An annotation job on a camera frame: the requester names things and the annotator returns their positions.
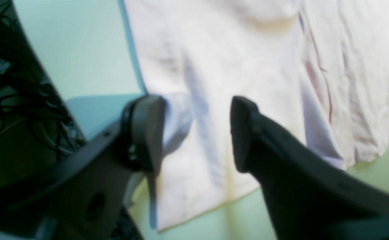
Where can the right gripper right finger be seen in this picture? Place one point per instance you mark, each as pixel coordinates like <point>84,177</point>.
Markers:
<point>306,198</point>

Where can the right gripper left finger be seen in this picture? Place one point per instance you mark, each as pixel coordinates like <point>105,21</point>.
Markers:
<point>80,198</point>

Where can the pink T-shirt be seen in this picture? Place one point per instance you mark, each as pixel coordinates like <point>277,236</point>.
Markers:
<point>319,68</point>

